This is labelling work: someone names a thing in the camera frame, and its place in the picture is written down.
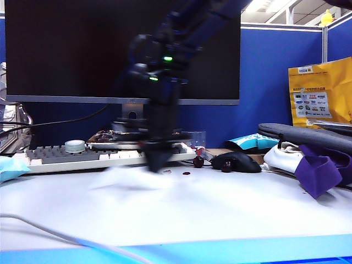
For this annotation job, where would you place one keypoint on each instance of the light blue wipe packet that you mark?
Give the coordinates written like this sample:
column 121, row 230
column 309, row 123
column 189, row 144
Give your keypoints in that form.
column 11, row 167

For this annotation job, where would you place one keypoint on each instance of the grey laptop sleeve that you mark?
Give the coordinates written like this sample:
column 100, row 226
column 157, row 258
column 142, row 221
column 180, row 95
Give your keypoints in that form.
column 302, row 134

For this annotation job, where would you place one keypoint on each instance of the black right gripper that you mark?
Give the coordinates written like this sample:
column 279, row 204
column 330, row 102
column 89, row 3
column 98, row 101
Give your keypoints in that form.
column 162, row 123

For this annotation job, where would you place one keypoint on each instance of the black computer monitor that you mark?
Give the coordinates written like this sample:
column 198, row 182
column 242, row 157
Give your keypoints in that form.
column 68, row 49

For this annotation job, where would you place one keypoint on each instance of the white cloth bag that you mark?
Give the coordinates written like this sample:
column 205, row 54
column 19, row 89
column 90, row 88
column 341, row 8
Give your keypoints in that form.
column 283, row 159

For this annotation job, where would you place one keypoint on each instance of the dark red cherry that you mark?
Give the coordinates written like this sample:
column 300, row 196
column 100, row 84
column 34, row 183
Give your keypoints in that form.
column 198, row 162
column 226, row 166

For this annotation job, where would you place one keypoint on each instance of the clear plastic cup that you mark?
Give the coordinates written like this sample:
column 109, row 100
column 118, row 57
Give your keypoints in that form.
column 199, row 137

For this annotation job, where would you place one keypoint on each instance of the white tray with snacks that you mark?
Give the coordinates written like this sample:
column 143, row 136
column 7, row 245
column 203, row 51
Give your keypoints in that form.
column 104, row 136

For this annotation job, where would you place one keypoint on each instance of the small red white wrapper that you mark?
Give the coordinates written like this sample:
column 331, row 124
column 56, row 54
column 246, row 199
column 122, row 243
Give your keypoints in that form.
column 199, row 150

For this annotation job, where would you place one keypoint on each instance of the purple cloth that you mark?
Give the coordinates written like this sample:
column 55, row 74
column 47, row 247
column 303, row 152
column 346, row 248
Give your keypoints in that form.
column 316, row 176

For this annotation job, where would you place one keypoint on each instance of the teal white snack packet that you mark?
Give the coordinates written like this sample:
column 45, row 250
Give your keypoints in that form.
column 247, row 141

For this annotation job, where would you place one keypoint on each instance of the pale green tape roll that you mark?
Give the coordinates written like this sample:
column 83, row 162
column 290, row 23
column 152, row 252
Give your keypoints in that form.
column 74, row 145

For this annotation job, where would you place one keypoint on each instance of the yellow rubber duck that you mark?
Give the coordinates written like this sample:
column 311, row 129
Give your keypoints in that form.
column 327, row 17

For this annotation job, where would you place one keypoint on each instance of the clear plastic container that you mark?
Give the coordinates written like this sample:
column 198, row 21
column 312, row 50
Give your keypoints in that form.
column 23, row 115

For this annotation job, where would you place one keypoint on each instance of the yellow paper bag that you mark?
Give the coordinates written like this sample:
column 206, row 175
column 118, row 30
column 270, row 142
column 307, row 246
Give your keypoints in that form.
column 335, row 82

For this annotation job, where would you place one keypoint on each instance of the black blue right robot arm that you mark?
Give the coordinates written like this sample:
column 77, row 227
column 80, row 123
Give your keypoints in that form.
column 192, row 24

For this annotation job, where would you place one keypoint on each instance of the blue office partition panel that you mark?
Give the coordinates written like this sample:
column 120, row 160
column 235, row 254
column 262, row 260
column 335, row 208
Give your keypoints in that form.
column 264, row 82
column 339, row 41

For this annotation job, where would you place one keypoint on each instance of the white grey keyboard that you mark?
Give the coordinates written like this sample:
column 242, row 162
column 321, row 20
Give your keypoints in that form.
column 68, row 162

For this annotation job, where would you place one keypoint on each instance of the black computer mouse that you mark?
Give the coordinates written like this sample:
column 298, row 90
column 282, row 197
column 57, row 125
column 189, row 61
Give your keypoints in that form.
column 242, row 162

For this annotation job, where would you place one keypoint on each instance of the silver flat laptop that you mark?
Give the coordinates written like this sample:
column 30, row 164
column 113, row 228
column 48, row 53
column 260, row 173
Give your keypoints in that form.
column 335, row 124

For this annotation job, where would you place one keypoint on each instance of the white wet wipe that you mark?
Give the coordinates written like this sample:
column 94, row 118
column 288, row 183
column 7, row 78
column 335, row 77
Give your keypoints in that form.
column 129, row 178

